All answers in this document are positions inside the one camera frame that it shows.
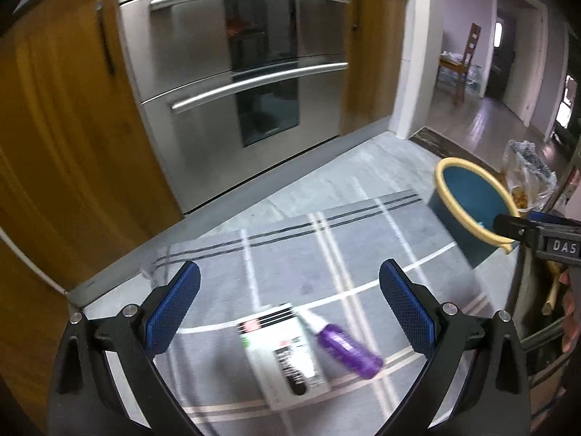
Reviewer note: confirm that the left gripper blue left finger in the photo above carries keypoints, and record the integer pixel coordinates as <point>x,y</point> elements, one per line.
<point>166,306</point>

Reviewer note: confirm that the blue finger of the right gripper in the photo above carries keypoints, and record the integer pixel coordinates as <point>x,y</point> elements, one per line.
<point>538,216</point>

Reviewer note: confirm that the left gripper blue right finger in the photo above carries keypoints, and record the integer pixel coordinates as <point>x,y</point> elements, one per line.
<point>417,321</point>

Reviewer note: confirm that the purple tube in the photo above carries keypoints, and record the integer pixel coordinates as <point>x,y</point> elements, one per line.
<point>340,345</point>

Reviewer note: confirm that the white medicine box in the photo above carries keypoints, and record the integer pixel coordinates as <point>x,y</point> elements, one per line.
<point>281,357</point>

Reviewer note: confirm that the person's right hand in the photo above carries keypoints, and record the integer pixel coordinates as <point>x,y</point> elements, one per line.
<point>571,328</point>

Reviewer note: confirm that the bin with clear plastic liner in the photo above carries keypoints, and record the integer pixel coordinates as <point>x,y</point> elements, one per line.
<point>526,176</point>

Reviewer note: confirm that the teal bin with yellow rim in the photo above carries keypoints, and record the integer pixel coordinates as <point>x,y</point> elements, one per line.
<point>467,199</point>

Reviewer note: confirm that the grey plaid floor mat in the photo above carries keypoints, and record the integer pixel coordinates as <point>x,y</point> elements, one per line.
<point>326,263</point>

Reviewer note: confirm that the wooden dining chair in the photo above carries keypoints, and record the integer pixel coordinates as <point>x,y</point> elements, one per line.
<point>470,49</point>

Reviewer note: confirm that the left wooden cabinet door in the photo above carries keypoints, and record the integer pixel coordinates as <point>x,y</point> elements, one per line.
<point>80,183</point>

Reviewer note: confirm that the wooden cabinet door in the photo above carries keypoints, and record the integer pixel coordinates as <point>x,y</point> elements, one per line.
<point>80,183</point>
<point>374,36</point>

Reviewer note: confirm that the right wooden cabinet door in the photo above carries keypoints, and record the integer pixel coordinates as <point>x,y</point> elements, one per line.
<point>374,36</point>

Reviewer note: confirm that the stainless steel built-in oven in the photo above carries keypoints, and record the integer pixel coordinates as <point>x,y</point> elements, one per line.
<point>230,89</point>

